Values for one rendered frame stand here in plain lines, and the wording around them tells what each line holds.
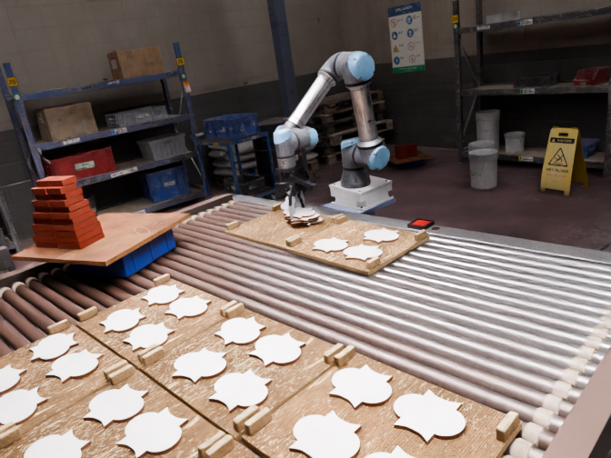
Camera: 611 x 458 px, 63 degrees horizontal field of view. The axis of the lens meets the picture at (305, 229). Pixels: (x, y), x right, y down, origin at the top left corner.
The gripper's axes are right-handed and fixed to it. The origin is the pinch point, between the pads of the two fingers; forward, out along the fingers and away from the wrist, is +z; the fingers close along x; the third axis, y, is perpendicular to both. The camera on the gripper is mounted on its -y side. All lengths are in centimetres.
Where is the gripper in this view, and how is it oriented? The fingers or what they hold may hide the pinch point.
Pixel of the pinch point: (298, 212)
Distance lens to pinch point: 214.2
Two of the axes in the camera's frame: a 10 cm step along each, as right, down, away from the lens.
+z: 1.4, 9.3, 3.4
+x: -4.5, 3.7, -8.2
